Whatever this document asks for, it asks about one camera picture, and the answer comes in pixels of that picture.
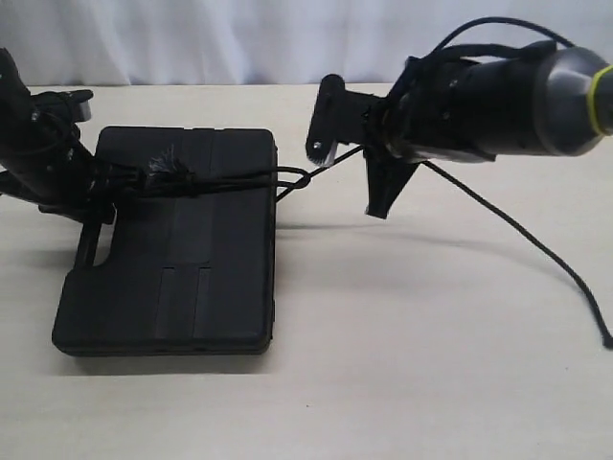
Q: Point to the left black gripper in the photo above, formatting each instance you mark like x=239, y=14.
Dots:
x=64, y=183

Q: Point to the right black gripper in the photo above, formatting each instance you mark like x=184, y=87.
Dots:
x=390, y=127

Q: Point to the black plastic carrying case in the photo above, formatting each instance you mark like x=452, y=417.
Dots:
x=183, y=276

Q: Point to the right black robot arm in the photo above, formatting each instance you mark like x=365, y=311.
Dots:
x=536, y=101

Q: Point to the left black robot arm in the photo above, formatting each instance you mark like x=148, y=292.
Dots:
x=27, y=132

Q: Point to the white backdrop curtain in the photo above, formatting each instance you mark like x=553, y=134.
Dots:
x=245, y=42

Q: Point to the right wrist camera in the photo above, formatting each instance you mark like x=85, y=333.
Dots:
x=339, y=116

